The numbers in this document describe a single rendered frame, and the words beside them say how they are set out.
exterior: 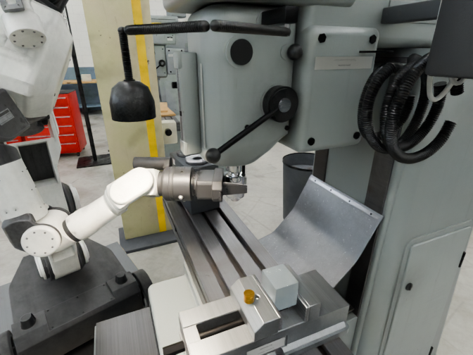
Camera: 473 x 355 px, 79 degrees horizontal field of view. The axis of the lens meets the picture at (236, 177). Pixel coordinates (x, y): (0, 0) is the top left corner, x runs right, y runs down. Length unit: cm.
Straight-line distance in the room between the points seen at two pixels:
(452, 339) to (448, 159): 156
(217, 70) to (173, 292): 67
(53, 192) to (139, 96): 82
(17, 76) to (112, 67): 154
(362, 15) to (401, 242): 59
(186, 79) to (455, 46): 45
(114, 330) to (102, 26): 188
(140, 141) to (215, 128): 187
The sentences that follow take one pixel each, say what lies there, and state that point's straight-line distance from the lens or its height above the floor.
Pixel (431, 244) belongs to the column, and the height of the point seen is 103.
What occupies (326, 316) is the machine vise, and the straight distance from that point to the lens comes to 69.
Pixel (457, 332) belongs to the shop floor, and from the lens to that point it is 239.
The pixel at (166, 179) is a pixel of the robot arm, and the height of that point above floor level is 127.
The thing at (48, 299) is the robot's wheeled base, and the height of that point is 57.
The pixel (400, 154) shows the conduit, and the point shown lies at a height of 137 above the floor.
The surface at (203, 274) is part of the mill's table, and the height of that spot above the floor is 99.
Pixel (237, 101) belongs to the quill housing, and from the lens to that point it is 58.
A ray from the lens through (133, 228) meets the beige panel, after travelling 274.
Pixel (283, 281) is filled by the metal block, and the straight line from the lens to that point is 62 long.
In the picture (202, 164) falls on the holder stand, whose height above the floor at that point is 118.
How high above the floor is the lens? 155
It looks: 23 degrees down
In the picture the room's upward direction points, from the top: straight up
